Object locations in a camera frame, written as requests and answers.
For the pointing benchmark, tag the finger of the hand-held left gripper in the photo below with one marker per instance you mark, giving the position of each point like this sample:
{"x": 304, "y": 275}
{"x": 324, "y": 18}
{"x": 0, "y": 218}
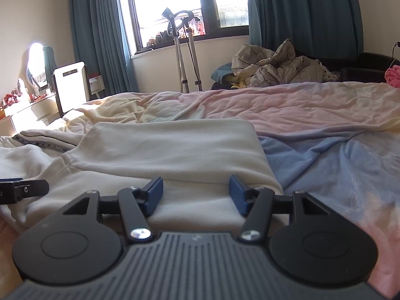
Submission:
{"x": 26, "y": 189}

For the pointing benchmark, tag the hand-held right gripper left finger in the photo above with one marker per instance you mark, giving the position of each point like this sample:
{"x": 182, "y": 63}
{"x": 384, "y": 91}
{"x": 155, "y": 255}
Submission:
{"x": 155, "y": 190}

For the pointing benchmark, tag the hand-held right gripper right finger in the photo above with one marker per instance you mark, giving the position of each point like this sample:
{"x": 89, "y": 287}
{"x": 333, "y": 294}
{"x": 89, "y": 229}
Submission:
{"x": 237, "y": 190}

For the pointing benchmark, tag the cream white garment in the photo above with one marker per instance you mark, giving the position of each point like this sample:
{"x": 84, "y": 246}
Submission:
{"x": 175, "y": 150}

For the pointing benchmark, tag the white dressing table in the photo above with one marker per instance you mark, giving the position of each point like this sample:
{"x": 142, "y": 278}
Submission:
{"x": 25, "y": 109}

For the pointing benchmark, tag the pastel bed sheet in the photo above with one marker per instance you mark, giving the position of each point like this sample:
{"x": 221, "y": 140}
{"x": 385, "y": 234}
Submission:
{"x": 312, "y": 125}

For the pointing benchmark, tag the white chair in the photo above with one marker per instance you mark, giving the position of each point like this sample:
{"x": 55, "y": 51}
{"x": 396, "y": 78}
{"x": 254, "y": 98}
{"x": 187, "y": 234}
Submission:
{"x": 70, "y": 84}

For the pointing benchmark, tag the teal pillow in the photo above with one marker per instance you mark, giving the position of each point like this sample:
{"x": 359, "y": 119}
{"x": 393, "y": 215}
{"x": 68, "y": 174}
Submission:
{"x": 223, "y": 73}

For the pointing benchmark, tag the oval vanity mirror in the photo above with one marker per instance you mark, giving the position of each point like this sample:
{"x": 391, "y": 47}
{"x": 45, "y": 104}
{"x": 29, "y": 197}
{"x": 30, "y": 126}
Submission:
{"x": 37, "y": 65}

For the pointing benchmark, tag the crumpled grey quilt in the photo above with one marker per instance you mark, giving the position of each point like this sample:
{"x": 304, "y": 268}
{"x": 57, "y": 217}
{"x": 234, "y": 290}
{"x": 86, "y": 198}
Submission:
{"x": 281, "y": 65}

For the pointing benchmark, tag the garment steamer stand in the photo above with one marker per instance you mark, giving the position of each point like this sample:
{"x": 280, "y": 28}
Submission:
{"x": 184, "y": 50}

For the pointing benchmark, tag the teal curtain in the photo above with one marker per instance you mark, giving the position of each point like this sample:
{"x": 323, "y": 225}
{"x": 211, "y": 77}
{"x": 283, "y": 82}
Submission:
{"x": 97, "y": 37}
{"x": 306, "y": 12}

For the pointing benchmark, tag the dark sofa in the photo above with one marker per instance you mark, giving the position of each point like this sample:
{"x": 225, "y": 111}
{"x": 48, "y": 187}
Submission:
{"x": 365, "y": 67}

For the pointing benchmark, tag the window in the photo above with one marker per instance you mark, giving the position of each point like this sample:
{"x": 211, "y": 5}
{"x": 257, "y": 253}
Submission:
{"x": 187, "y": 6}

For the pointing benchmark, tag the pink knitted item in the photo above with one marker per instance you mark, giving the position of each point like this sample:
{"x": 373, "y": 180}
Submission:
{"x": 393, "y": 75}

